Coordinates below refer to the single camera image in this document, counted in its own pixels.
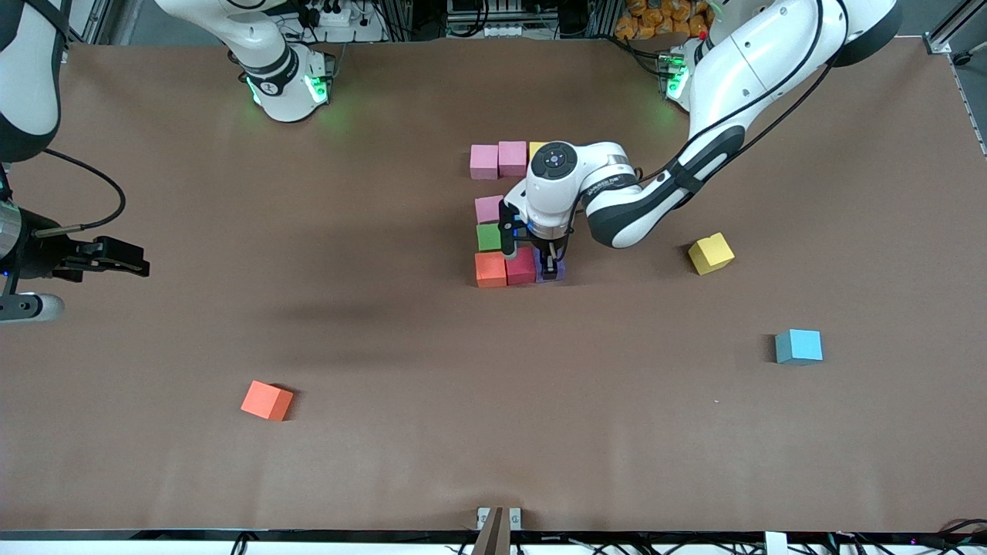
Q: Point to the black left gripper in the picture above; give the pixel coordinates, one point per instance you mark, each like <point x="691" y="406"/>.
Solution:
<point x="550" y="255"/>

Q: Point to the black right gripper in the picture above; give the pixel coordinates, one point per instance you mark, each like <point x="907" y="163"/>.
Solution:
<point x="38" y="255"/>

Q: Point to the purple foam cube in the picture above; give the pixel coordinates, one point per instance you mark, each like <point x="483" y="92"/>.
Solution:
<point x="563" y="271"/>

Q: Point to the red foam cube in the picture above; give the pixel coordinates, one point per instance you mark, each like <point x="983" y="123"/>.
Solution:
<point x="522" y="270"/>

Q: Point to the orange foam cube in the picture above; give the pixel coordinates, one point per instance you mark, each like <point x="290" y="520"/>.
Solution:
<point x="267" y="401"/>
<point x="491" y="270"/>

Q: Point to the green foam cube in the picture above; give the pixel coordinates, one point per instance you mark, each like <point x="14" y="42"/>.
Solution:
<point x="488" y="237"/>

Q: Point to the pink foam cube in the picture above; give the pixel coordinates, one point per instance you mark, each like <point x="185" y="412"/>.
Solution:
<point x="513" y="158"/>
<point x="484" y="162"/>
<point x="487" y="210"/>

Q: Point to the yellow foam cube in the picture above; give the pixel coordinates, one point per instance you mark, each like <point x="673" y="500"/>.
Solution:
<point x="536" y="147"/>
<point x="711" y="254"/>

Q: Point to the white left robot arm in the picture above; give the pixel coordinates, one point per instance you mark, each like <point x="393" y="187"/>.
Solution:
<point x="555" y="200"/>

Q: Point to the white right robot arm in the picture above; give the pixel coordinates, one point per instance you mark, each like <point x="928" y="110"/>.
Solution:
<point x="31" y="77"/>

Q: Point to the brown table cover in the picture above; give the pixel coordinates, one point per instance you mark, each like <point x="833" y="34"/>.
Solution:
<point x="463" y="432"/>

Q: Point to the white power strip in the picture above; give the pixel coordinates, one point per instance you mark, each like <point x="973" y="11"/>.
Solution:
<point x="501" y="31"/>
<point x="335" y="17"/>

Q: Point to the light blue foam cube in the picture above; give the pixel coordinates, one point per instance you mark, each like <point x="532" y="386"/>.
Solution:
<point x="799" y="347"/>

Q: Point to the bag of orange fruit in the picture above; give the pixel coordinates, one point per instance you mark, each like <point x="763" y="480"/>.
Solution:
<point x="655" y="19"/>

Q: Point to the small white box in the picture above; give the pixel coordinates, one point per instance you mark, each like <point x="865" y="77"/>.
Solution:
<point x="776" y="544"/>

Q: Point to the aluminium frame profile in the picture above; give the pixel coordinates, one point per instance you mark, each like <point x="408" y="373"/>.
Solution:
<point x="85" y="23"/>
<point x="942" y="42"/>

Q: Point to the small metal bracket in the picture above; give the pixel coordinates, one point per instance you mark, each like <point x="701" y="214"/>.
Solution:
<point x="515" y="518"/>

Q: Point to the brown camera post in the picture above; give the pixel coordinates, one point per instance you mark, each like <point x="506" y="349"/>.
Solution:
<point x="493" y="539"/>

